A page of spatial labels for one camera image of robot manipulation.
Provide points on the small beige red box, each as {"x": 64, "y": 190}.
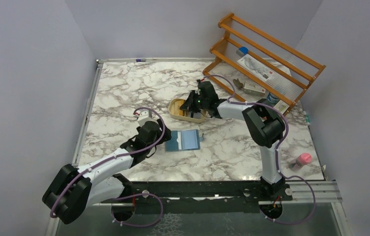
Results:
{"x": 253, "y": 88}

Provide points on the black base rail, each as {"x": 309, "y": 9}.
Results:
{"x": 189, "y": 197}

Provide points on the yellow oval tray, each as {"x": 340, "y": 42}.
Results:
{"x": 174, "y": 107}

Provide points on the long white printed box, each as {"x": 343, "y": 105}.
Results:
{"x": 257, "y": 68}

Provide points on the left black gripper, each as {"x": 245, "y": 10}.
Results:
{"x": 166, "y": 136}

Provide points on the pink round object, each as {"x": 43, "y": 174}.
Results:
{"x": 302, "y": 160}

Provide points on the brown small figurine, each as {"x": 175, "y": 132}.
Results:
{"x": 238, "y": 84}

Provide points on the blue leather card holder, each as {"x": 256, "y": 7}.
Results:
{"x": 184, "y": 140}

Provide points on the orange wooden rack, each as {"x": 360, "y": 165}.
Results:
{"x": 254, "y": 56}

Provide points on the small green white box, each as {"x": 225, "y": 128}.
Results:
{"x": 281, "y": 106}

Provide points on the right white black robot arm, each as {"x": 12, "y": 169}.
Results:
{"x": 264, "y": 123}

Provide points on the blue grey eraser block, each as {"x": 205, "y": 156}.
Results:
{"x": 242, "y": 51}

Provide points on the green marker at table edge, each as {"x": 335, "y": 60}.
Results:
{"x": 306, "y": 118}

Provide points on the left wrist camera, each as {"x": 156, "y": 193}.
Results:
{"x": 143, "y": 117}

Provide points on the blue white can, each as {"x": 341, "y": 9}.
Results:
{"x": 273, "y": 99}

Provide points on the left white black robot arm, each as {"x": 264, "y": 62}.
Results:
{"x": 76, "y": 188}

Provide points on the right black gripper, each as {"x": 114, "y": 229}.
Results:
{"x": 188, "y": 103}

